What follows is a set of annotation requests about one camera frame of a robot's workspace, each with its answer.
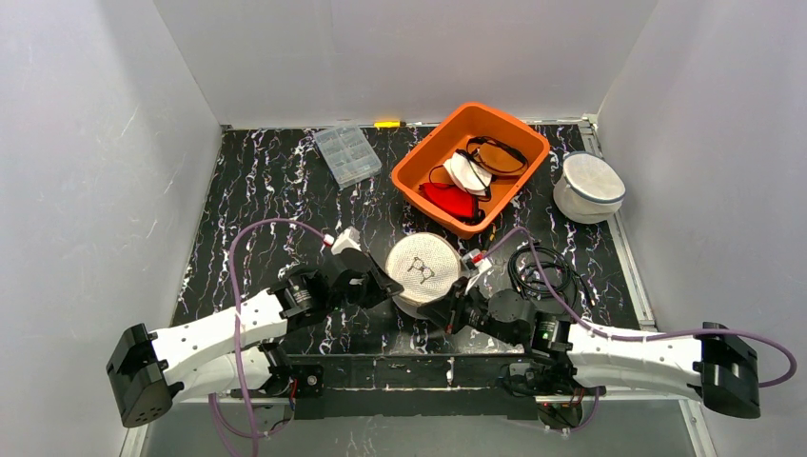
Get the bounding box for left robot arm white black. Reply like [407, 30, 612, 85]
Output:
[106, 248, 404, 428]

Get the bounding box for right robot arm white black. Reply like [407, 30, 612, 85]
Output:
[419, 278, 761, 419]

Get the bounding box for red bra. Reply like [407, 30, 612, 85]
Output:
[419, 183, 486, 225]

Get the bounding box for white bra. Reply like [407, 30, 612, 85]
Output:
[443, 152, 493, 197]

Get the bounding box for grey-trim mesh laundry bag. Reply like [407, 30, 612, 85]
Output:
[553, 151, 626, 225]

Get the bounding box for black yellow screwdriver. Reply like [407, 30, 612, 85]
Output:
[482, 224, 497, 250]

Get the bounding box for clear plastic compartment box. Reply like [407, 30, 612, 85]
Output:
[313, 124, 382, 189]

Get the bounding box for orange plastic bin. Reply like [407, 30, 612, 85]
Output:
[391, 102, 549, 239]

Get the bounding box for yellow marker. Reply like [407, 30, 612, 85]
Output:
[373, 120, 405, 129]

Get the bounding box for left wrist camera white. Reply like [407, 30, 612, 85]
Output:
[330, 227, 362, 255]

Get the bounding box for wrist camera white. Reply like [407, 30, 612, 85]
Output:
[461, 249, 493, 278]
[330, 227, 362, 255]

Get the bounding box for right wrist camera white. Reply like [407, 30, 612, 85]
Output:
[461, 249, 493, 278]

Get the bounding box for coiled black cable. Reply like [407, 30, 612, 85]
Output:
[507, 242, 597, 310]

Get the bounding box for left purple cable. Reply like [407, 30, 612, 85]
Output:
[207, 218, 334, 457]

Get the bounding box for purple cable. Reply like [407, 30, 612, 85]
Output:
[207, 218, 334, 457]
[479, 227, 798, 389]

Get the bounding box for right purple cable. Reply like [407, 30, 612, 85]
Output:
[479, 227, 798, 389]

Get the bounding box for orange bra black straps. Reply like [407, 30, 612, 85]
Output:
[465, 135, 529, 179]

